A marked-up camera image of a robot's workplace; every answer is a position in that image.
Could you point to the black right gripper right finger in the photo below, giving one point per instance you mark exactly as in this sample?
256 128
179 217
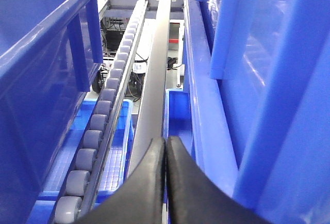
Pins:
193 197

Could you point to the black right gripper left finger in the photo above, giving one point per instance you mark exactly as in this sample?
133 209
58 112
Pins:
140 198

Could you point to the blue bin right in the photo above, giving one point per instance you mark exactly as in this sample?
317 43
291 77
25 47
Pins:
258 75

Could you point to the blue bin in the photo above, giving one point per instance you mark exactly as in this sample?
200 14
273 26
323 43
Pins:
258 75
50 53

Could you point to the blue bin left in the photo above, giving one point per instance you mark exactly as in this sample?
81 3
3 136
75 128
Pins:
50 53

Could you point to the gray roller conveyor rail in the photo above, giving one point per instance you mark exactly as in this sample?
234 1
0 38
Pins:
82 180

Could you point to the steel divider rail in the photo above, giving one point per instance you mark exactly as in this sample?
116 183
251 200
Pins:
150 117

